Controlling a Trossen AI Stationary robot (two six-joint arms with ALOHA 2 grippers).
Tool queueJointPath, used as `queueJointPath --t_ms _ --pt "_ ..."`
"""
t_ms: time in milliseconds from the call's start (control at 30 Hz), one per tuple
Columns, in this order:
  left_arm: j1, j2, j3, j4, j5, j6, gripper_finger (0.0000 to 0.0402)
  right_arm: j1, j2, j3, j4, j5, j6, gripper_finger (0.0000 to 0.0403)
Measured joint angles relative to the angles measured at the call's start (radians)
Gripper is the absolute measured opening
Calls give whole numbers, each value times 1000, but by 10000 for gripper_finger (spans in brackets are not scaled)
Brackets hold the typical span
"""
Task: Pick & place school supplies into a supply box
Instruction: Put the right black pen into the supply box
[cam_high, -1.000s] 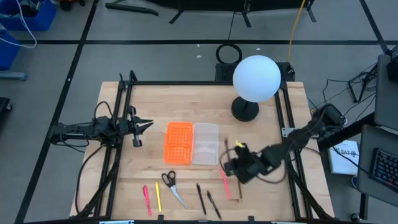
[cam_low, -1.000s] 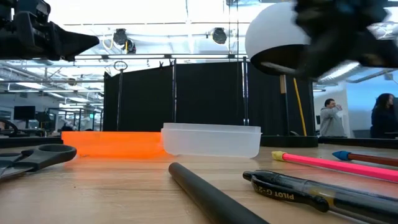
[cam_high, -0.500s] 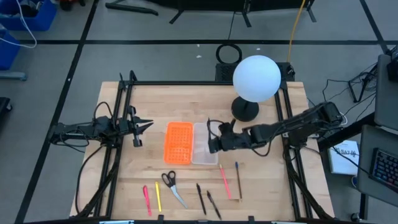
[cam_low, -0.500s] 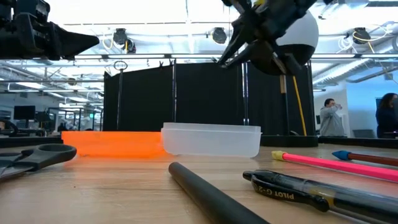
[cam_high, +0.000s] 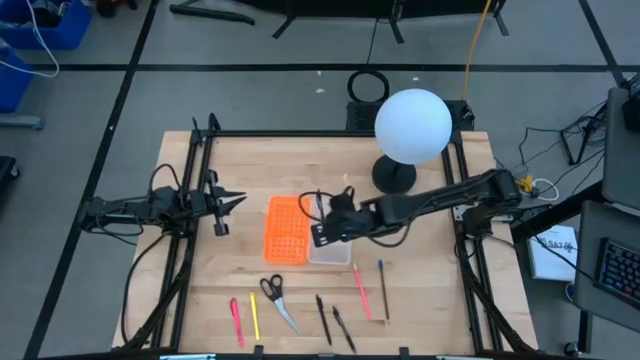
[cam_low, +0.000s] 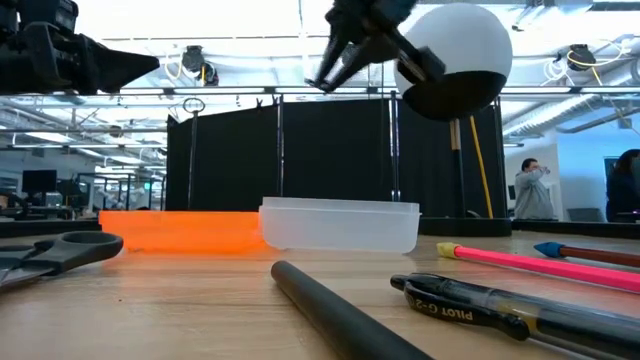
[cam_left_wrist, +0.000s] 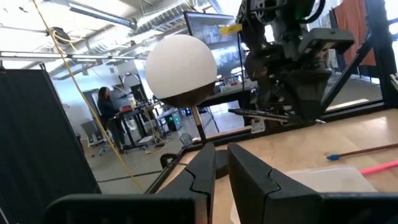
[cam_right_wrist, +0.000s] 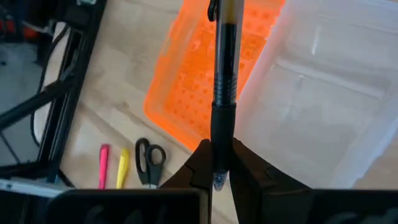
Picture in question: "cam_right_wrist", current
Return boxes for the clear plastic supply box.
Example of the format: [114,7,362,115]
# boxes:
[234,0,398,190]

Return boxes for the black Pilot gel pen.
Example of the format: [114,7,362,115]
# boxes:
[207,0,246,192]

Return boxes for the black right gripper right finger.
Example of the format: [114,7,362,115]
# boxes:
[229,138,398,224]

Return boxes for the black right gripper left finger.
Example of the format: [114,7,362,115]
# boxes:
[46,139,214,224]

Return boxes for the orange plastic tray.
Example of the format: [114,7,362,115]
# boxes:
[143,0,287,152]

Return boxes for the yellow highlighter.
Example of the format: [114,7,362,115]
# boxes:
[116,147,131,190]

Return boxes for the black-handled scissors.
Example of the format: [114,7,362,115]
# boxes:
[135,138,167,190]

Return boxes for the pink highlighter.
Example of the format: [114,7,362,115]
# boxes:
[98,143,111,190]

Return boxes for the black table frame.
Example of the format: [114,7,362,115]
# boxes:
[0,0,108,189]

